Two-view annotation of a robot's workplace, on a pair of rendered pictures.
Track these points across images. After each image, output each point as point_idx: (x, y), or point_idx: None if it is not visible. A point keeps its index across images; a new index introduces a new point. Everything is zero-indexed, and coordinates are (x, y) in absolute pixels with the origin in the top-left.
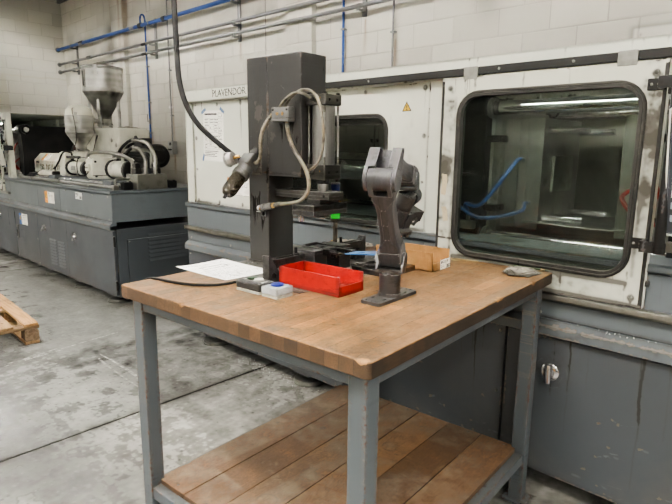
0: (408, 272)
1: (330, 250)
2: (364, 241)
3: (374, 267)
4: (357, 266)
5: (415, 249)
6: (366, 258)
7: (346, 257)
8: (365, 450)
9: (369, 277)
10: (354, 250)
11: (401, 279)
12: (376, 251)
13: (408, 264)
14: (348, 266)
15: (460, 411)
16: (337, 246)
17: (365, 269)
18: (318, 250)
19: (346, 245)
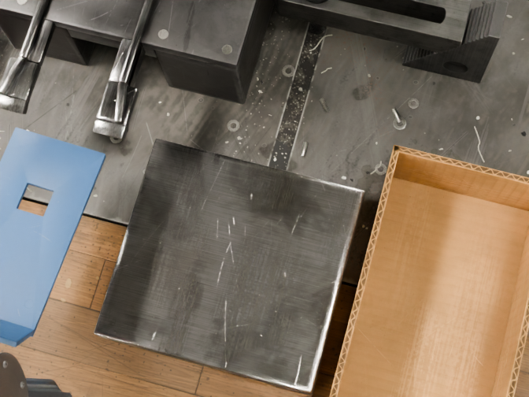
0: (252, 380)
1: (20, 56)
2: (484, 49)
3: (168, 239)
4: (155, 164)
5: (515, 331)
6: (459, 98)
7: (210, 80)
8: None
9: (81, 256)
10: (110, 135)
11: (103, 394)
12: (61, 258)
13: (305, 361)
14: (230, 100)
15: None
16: (132, 40)
17: (132, 211)
18: (16, 5)
19: (203, 57)
